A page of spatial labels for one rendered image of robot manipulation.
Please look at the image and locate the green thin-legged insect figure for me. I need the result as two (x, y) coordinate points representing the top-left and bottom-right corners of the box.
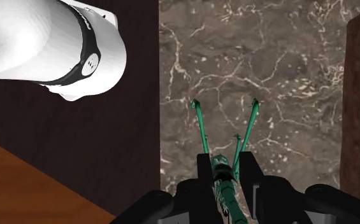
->
(189, 97), (261, 224)

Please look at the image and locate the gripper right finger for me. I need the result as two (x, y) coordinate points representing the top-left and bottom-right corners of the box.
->
(238, 151), (360, 224)

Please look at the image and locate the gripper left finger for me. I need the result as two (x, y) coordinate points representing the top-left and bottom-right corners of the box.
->
(110, 153), (224, 224)

